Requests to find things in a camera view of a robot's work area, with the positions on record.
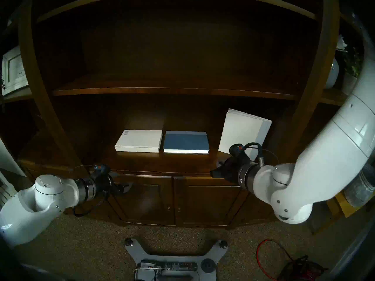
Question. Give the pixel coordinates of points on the green plant in white pot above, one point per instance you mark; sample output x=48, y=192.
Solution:
x=350, y=81

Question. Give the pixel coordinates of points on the white book with barcode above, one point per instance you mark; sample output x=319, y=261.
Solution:
x=137, y=140

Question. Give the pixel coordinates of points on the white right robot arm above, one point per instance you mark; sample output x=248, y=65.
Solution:
x=322, y=154

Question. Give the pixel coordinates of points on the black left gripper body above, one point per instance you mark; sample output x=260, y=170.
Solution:
x=108, y=186

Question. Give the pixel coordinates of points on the black base knob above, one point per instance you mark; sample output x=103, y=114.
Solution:
x=128, y=241
x=223, y=243

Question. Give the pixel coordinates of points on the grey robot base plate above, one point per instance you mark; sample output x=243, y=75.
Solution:
x=172, y=254

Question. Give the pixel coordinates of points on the translucent ribbed plastic jar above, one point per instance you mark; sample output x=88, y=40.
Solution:
x=359, y=192

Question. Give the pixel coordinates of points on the white vase with white flower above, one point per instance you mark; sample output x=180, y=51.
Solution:
x=332, y=75

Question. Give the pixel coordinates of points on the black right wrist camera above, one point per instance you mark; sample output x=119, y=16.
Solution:
x=238, y=151

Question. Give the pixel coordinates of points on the white framed certificate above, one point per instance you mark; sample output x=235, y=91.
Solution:
x=14, y=71

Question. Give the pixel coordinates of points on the dark wooden bookshelf cabinet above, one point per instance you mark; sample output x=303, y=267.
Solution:
x=164, y=90

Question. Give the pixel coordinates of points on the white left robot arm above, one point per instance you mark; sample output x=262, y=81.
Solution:
x=26, y=216

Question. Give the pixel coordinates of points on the black round base disc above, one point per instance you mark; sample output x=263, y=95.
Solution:
x=208, y=265

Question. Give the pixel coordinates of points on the blue cover book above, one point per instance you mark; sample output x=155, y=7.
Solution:
x=186, y=141

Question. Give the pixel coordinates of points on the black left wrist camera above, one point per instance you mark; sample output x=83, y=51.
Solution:
x=101, y=170

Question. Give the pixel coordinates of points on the large white book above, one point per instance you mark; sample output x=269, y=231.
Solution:
x=243, y=131

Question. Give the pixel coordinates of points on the dark hanging bead plant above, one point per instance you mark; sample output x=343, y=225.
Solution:
x=2, y=82

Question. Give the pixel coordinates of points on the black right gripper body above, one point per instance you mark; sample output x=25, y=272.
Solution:
x=234, y=170

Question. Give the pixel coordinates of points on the white slatted chair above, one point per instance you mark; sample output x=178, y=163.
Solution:
x=6, y=192

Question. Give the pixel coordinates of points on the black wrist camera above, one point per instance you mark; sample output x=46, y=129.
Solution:
x=101, y=170
x=238, y=151

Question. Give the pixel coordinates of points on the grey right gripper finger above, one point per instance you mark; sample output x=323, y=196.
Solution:
x=219, y=173
x=222, y=164

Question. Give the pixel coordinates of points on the light wooden side table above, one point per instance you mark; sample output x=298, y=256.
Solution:
x=337, y=204

